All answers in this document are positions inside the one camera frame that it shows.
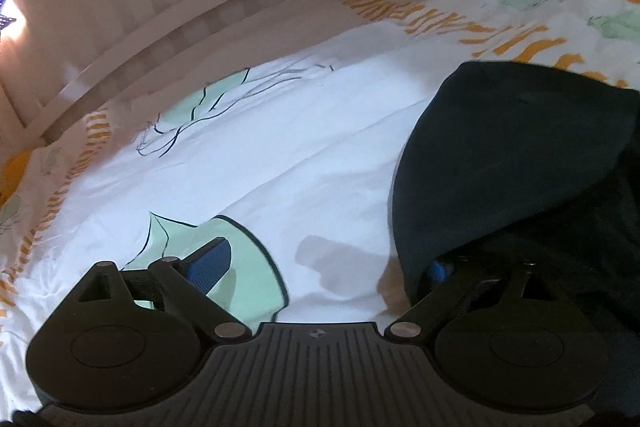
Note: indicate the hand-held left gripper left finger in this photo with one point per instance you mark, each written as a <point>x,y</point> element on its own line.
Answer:
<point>210,264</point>

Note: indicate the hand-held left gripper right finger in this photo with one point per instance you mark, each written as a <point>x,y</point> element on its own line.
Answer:
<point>436,271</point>

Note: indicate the black zip hoodie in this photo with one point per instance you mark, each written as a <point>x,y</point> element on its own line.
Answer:
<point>500,157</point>

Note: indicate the white leaf printed duvet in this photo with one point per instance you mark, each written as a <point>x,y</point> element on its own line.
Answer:
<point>325,132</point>

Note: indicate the blue star decoration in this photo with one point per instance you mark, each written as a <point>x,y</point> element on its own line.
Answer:
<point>7,19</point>

